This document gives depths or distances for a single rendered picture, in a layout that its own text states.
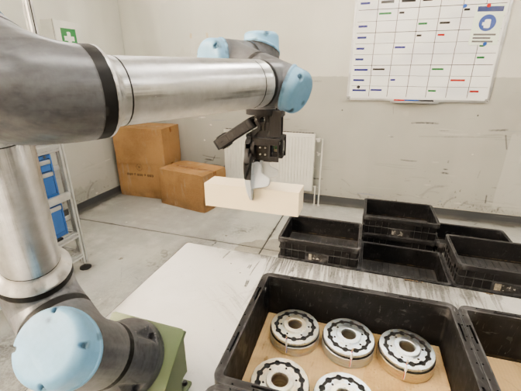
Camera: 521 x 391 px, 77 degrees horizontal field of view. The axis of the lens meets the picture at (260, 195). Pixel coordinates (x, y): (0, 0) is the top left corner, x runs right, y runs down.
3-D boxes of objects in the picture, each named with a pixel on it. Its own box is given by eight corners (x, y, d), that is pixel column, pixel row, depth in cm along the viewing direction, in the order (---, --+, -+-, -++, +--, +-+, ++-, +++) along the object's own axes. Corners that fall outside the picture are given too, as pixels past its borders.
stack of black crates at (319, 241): (275, 310, 178) (277, 237, 162) (288, 279, 205) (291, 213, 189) (350, 326, 167) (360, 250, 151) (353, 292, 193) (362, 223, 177)
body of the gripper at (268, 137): (277, 165, 73) (278, 110, 69) (241, 162, 75) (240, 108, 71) (285, 157, 80) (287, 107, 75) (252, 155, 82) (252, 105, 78)
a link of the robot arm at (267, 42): (232, 31, 67) (259, 35, 73) (234, 87, 71) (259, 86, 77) (261, 28, 62) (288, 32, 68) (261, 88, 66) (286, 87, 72)
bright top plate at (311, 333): (263, 337, 67) (263, 334, 67) (281, 306, 75) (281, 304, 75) (311, 352, 63) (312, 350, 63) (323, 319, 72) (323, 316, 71)
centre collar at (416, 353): (392, 353, 62) (392, 351, 62) (394, 335, 67) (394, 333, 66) (420, 361, 60) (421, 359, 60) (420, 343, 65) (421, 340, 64)
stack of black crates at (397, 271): (351, 326, 167) (358, 269, 155) (354, 291, 194) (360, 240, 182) (437, 344, 156) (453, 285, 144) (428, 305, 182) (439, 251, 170)
